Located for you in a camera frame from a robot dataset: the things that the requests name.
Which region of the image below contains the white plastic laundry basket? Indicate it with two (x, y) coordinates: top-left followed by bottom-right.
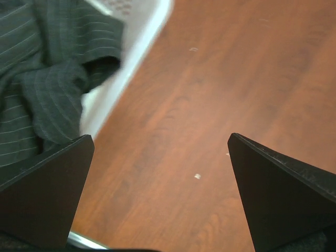
(80, 1), (174, 138)

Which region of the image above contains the dark pinstriped long sleeve shirt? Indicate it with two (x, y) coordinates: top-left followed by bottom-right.
(0, 0), (124, 169)

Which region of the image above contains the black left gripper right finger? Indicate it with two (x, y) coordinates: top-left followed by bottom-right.
(228, 133), (335, 251)

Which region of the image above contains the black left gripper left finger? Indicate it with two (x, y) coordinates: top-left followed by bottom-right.
(1, 135), (95, 248)

